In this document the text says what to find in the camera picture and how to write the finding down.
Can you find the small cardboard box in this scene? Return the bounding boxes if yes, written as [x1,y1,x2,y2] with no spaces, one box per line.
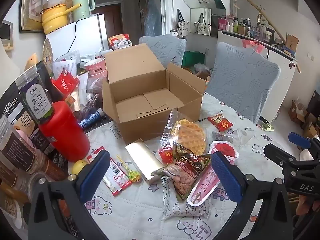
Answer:
[286,34,300,53]

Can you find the bamboo pole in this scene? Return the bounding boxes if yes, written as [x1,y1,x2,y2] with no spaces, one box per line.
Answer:
[228,0,302,73]

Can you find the red bag with white handle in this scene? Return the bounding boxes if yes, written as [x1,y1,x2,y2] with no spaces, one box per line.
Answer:
[108,34,133,52]

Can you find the black power cable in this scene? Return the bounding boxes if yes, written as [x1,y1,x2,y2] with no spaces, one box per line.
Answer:
[67,20,78,55]

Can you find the large red waffle packet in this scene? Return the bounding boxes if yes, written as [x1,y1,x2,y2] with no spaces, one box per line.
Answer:
[158,109,208,165]

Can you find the green brown cereal packet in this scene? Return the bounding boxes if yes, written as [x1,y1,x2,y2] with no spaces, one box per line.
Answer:
[151,141,212,202]

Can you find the wall intercom screen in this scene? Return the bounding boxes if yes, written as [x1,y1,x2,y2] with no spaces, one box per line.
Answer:
[0,20,13,52]

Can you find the row of cosmetic bottles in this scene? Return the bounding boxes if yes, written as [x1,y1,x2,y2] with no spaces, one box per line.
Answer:
[218,15,275,43]

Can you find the brown cardboard box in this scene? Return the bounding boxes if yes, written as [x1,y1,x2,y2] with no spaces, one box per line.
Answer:
[102,43,207,144]

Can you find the white fridge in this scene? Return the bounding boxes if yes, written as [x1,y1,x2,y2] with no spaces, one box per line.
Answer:
[45,14,109,63]

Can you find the red cream carton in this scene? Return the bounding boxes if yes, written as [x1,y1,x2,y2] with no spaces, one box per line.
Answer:
[64,92,81,111]

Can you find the pink paper cup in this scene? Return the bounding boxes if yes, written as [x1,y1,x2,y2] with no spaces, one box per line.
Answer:
[87,67,108,82]
[84,57,107,77]

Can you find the dark mulberry pouch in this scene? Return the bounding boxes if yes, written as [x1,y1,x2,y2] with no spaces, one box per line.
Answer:
[15,60,55,125]

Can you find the green bin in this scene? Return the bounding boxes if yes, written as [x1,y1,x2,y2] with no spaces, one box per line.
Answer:
[182,51,207,68]

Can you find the red pouch packet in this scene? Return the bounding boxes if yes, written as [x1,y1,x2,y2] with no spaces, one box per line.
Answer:
[51,67,80,95]

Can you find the person's right hand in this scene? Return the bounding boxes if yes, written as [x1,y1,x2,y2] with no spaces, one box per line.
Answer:
[296,195,316,215]

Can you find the green yellow lollipop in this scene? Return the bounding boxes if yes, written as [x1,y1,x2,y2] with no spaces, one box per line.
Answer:
[115,155,142,182]

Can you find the red canister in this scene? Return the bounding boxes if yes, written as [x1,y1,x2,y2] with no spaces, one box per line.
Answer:
[39,101,91,163]

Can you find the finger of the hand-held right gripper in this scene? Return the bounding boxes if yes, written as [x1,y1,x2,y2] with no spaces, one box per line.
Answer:
[264,144,310,174]
[288,132,320,159]

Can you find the white green printed pouch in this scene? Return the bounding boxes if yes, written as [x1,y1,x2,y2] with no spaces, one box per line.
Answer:
[80,55,100,66]

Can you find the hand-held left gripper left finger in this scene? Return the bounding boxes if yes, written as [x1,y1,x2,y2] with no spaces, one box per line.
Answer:
[27,150,112,240]

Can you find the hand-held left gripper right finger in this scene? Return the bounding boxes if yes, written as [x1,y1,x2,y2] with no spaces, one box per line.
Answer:
[211,151,294,240]

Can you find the pink cone packet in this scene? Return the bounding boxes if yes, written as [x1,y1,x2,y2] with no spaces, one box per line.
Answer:
[186,165,222,207]

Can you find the blue plastic cover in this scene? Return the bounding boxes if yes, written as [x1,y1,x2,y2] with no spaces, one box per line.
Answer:
[144,0,162,37]

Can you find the green kettle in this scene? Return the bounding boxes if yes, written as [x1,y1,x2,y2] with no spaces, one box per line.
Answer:
[72,0,95,23]

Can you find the white counter cabinet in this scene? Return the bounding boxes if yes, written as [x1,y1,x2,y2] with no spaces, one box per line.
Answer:
[217,29,298,128]

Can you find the pink heart jelly cup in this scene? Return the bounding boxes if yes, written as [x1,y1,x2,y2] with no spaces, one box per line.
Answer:
[208,141,240,165]

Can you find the white tote bag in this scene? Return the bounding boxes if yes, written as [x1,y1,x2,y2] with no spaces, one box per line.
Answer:
[175,9,190,37]

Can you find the white printed snack packet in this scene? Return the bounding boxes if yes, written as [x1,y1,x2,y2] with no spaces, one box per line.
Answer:
[162,177,212,222]

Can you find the round woven mat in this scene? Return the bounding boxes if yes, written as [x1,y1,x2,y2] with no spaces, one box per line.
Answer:
[42,38,55,65]

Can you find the brown spice jar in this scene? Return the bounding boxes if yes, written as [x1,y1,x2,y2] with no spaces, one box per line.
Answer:
[0,116,68,182]

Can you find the yellow lemon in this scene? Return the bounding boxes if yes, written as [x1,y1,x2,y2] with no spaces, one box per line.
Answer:
[72,159,89,175]

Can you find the framed picture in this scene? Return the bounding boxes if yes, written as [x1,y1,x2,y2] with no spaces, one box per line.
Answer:
[19,0,44,33]

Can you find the red white sachet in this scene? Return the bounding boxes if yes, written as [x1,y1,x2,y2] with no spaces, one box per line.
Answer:
[86,146,133,197]

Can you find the yellow pot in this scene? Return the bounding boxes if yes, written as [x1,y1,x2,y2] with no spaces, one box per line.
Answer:
[41,4,83,34]

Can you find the brown door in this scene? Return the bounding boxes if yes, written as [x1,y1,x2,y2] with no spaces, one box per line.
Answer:
[94,4,123,35]

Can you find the white printed paper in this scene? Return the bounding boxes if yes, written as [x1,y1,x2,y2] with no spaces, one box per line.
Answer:
[52,50,80,78]

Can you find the small red snack packet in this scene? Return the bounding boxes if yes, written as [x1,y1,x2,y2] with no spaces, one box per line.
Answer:
[207,113,234,132]

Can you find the gold box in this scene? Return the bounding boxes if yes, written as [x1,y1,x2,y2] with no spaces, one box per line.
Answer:
[124,139,165,185]

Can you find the blue white tube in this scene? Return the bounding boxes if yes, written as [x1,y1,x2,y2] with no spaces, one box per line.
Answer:
[79,108,104,130]

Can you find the clear plastic cup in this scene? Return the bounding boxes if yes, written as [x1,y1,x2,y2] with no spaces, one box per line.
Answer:
[27,171,54,200]

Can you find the grey covered chair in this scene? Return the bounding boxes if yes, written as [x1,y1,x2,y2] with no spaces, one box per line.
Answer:
[138,34,187,69]
[205,42,281,124]

